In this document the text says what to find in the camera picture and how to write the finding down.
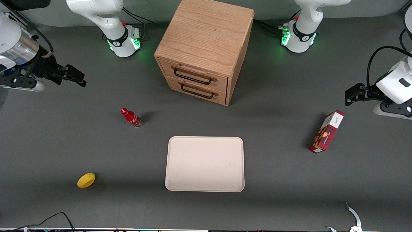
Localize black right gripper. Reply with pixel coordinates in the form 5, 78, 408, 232
31, 48, 87, 88

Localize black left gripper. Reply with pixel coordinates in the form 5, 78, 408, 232
345, 82, 387, 107

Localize red coke bottle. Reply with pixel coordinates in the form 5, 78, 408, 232
120, 108, 143, 128

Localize cream plastic tray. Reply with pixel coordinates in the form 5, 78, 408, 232
165, 136, 245, 193

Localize red snack box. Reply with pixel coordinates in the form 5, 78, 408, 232
309, 110, 345, 154

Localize yellow lemon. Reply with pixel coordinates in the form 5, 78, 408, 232
77, 173, 96, 189

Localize white curved strip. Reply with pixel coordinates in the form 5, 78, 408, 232
324, 201, 362, 232

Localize wooden drawer cabinet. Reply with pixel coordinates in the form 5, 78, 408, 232
154, 0, 255, 106

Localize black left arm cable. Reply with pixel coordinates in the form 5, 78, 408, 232
367, 46, 412, 88

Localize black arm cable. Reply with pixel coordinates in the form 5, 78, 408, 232
3, 8, 54, 59
367, 46, 412, 88

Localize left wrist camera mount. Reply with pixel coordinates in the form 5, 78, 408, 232
373, 101, 412, 120

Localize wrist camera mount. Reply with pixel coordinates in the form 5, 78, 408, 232
373, 101, 412, 120
0, 69, 46, 92

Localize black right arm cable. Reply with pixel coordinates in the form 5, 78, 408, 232
3, 8, 54, 59

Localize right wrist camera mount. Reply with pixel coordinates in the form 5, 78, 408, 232
0, 69, 46, 92

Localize black right base cables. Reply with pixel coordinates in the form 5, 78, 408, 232
122, 6, 155, 41

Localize black base cables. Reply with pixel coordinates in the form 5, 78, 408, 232
253, 19, 291, 38
122, 6, 155, 41

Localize black left base cables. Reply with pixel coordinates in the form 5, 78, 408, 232
253, 19, 291, 38

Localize black metal drawer handle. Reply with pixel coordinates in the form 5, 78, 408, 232
179, 81, 219, 100
171, 66, 217, 86

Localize thin black table cable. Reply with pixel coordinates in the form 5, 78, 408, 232
10, 212, 75, 232

